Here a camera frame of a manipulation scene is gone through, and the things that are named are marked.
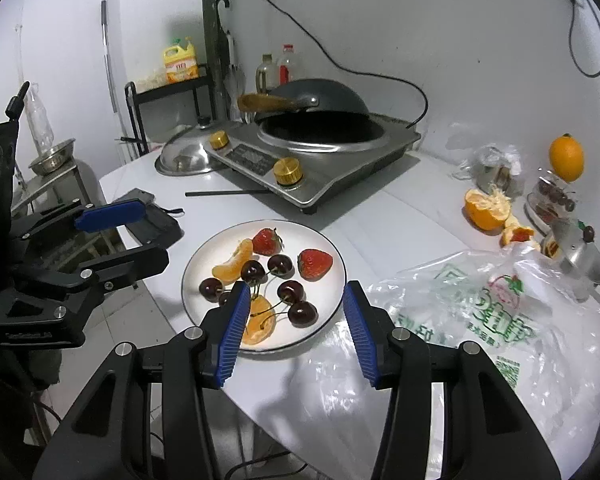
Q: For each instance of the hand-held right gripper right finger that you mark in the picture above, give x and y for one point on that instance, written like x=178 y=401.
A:
x=360 y=330

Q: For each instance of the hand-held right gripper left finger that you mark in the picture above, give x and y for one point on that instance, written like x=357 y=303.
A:
x=232 y=330

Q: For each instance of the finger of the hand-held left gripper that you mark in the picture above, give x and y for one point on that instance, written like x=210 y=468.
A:
x=112 y=214
x=140 y=260

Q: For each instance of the peeled orange chunk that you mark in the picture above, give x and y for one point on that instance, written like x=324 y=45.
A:
x=259 y=327

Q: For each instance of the white plate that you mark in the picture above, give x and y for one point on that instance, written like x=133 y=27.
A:
x=202 y=266

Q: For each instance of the single orange segment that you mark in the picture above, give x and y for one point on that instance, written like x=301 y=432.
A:
x=235 y=262

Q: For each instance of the red strawberry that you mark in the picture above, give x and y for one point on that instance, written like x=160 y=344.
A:
x=266 y=241
x=315 y=264

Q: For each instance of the clear printed plastic bag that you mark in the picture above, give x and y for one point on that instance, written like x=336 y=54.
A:
x=480 y=320

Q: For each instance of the dark power bank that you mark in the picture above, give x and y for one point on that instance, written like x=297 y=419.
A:
x=140 y=194

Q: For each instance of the black pouch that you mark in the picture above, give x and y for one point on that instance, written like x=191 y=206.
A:
x=157 y=227

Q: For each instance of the stainless steel stand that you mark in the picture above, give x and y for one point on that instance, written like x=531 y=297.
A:
x=55 y=185

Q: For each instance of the stainless steel bowl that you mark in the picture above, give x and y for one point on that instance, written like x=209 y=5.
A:
x=52 y=158

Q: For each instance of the clear plastic bottle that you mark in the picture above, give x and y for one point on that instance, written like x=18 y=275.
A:
x=39 y=122

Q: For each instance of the stainless steel pot lid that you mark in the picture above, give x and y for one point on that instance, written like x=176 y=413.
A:
x=185 y=157

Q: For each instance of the black metal rack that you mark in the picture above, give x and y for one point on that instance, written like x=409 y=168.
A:
x=135 y=120

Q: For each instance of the black chopstick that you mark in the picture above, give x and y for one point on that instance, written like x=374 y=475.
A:
x=225 y=192

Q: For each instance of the pale food packet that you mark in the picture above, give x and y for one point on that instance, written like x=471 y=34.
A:
x=150 y=81

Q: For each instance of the stainless steel induction cooker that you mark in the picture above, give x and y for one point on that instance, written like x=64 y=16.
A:
x=340 y=170

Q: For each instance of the yellow oil jug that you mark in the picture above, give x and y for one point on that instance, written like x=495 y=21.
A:
x=181 y=65

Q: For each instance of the half-peeled orange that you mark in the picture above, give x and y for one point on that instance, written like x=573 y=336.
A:
x=485 y=210

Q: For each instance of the orange peel piece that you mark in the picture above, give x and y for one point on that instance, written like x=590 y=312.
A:
x=520 y=235

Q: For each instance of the grey vertical pipe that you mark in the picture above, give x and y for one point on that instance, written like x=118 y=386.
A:
x=210 y=35

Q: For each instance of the black folded umbrella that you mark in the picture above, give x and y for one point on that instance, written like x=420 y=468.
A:
x=227 y=45

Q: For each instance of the crumpled clear plastic bag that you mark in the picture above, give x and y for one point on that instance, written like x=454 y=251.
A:
x=490 y=167

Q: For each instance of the clear dessert cup with fruit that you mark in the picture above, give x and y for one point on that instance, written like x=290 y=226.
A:
x=550 y=202

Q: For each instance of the whole orange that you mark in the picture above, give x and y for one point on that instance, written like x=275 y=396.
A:
x=566 y=159

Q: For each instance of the grey metal wall bar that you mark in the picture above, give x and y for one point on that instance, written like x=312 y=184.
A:
x=107 y=60

